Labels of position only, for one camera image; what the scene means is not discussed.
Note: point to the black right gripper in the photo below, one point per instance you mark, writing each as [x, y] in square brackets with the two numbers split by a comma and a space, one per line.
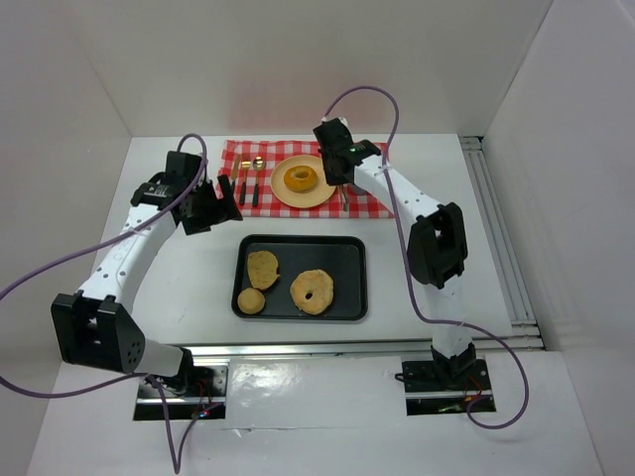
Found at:
[340, 175]

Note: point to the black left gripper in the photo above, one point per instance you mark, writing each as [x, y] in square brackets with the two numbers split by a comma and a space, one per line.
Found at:
[209, 207]

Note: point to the metal tongs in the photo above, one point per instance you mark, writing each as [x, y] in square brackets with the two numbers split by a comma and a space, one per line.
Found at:
[344, 196]

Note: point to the orange glazed donut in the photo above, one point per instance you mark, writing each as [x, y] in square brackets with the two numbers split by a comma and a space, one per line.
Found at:
[300, 178]

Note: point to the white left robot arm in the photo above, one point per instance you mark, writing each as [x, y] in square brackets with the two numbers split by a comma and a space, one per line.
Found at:
[94, 326]

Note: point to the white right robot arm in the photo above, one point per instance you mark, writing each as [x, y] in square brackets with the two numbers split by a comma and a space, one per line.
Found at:
[434, 244]

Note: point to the flat speckled bread slice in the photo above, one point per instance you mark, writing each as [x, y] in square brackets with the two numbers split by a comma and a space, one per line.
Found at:
[263, 269]

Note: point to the blue cup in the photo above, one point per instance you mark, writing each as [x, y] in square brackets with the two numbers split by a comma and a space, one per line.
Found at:
[355, 189]

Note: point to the beige round plate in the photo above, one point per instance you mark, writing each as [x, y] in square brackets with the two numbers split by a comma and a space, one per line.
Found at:
[316, 196]

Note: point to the red white checkered cloth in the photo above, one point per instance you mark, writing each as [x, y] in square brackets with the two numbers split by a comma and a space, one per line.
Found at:
[273, 152]

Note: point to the black baking tray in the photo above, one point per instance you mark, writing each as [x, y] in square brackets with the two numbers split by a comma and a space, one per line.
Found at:
[342, 257]

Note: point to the round yellow muffin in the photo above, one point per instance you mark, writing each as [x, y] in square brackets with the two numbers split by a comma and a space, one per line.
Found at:
[251, 301]

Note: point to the pale bagel with hole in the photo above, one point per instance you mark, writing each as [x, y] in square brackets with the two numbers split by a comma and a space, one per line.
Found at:
[312, 291]

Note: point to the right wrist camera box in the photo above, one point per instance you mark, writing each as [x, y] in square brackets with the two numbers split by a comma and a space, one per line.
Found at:
[332, 136]

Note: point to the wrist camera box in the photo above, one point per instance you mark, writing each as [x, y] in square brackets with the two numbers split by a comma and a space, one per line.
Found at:
[332, 136]
[181, 169]

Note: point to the gold fork black handle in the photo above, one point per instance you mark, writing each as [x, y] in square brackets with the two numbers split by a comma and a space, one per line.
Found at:
[246, 165]

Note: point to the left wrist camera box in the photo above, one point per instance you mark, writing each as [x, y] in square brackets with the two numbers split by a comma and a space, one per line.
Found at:
[181, 169]

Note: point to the gold knife black handle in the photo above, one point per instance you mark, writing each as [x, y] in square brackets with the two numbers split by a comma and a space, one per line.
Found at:
[235, 167]

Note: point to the gold spoon black handle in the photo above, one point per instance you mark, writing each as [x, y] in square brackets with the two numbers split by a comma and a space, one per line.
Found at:
[259, 166]

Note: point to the aluminium front rail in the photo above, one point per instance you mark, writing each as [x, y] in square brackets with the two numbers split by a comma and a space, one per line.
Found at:
[406, 349]

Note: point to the aluminium rail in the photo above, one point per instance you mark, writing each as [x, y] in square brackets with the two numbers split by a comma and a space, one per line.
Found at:
[406, 349]
[527, 335]

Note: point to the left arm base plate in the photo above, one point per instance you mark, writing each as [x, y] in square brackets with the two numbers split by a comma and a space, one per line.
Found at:
[205, 398]

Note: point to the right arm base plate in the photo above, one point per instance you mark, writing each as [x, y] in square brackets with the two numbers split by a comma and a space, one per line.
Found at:
[426, 394]

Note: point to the aluminium right side rail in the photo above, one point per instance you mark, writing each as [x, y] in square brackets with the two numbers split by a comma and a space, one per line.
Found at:
[527, 335]

